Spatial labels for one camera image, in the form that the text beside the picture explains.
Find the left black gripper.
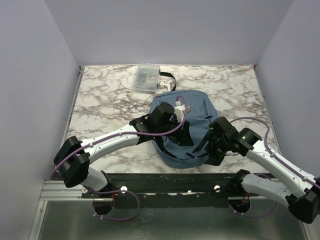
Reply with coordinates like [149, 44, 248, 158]
[156, 116, 194, 147]

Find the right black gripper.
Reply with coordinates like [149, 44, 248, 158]
[192, 129, 230, 166]

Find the blue student backpack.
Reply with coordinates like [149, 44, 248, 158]
[149, 71, 220, 170]

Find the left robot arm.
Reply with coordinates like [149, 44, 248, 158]
[53, 100, 193, 198]

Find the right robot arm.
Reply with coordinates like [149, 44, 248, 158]
[193, 116, 320, 224]

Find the white earbud charger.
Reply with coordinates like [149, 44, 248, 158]
[158, 80, 173, 92]

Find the clear plastic storage box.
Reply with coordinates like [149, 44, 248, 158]
[133, 64, 160, 94]

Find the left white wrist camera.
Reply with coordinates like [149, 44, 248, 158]
[174, 100, 186, 122]

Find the aluminium frame rail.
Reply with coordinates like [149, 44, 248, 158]
[38, 177, 276, 201]

